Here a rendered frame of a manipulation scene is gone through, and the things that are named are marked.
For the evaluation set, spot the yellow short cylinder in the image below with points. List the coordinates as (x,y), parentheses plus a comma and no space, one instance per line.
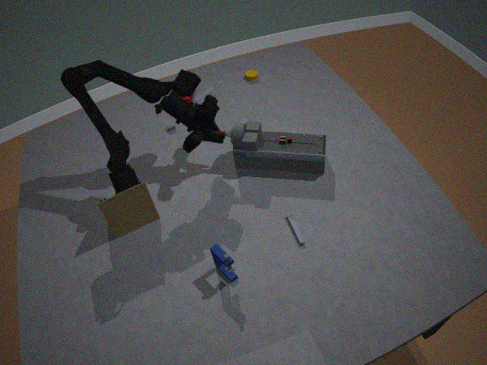
(251,75)

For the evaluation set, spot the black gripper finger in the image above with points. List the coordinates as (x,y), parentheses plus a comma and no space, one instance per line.
(211,136)
(214,127)

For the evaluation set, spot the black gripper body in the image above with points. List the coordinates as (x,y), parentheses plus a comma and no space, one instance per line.
(194,139)

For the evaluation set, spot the red rectangular block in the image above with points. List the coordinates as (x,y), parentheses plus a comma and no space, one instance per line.
(189,99)

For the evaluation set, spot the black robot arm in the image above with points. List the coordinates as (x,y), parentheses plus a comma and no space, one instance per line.
(123,177)

